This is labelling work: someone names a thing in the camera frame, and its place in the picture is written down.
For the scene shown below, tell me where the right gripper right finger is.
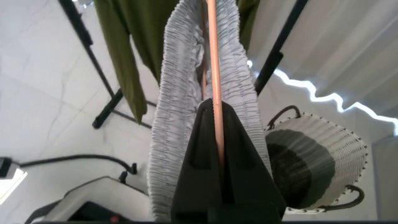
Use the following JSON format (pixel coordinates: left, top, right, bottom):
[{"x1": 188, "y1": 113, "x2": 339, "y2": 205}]
[{"x1": 221, "y1": 101, "x2": 287, "y2": 222}]

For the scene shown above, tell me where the pale grey garment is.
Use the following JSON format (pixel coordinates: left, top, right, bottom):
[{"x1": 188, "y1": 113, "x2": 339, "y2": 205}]
[{"x1": 147, "y1": 0, "x2": 273, "y2": 222}]

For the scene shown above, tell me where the pink clothes hanger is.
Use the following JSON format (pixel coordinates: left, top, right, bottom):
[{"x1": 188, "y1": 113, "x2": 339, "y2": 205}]
[{"x1": 200, "y1": 0, "x2": 225, "y2": 167}]

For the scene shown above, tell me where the black clothes rack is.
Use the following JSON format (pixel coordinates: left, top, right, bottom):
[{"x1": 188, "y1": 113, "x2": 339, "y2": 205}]
[{"x1": 57, "y1": 0, "x2": 309, "y2": 130}]

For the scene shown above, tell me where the green garment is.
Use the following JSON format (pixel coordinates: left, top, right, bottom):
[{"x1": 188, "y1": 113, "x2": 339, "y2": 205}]
[{"x1": 93, "y1": 0, "x2": 261, "y2": 124}]

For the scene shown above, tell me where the black power adapter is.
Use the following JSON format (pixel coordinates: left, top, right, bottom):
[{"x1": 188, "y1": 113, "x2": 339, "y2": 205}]
[{"x1": 0, "y1": 157, "x2": 13, "y2": 179}]

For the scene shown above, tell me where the black cable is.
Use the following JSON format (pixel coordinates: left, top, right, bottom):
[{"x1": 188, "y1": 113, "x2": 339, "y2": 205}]
[{"x1": 18, "y1": 154, "x2": 138, "y2": 184}]

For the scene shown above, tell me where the white laundry basket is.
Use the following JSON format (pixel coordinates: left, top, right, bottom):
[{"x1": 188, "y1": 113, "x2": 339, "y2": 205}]
[{"x1": 264, "y1": 105, "x2": 369, "y2": 215}]

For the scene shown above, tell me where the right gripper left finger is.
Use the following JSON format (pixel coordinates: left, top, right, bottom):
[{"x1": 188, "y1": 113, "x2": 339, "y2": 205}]
[{"x1": 170, "y1": 98, "x2": 225, "y2": 222}]

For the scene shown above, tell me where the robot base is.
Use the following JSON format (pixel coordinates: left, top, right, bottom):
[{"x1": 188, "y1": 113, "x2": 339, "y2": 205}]
[{"x1": 24, "y1": 175, "x2": 153, "y2": 223}]

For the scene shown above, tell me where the white curtain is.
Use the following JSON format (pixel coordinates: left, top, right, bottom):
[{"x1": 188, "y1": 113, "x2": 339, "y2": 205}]
[{"x1": 247, "y1": 0, "x2": 398, "y2": 119}]

